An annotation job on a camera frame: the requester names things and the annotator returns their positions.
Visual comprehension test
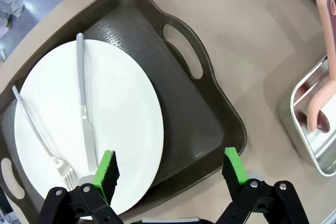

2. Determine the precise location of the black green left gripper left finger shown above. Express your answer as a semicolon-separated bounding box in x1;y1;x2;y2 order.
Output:
38;150;124;224

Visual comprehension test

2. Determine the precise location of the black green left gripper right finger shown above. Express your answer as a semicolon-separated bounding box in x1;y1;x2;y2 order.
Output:
215;147;309;224

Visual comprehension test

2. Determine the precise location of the dark brown serving tray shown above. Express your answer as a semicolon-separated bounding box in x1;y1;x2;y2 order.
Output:
0;0;247;224

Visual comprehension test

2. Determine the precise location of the pink lint roller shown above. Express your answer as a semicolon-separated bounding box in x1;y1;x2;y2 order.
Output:
307;0;336;133

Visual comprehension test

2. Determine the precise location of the rectangular metal container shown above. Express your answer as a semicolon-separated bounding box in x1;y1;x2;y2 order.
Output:
278;55;336;177

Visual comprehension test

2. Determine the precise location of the white round plate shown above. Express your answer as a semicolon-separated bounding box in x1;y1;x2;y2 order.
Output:
14;39;165;216

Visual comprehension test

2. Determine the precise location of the silver table knife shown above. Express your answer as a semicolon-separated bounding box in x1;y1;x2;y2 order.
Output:
76;33;98;176

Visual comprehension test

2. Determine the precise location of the silver fork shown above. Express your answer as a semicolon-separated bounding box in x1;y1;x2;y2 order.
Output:
12;85;78;190

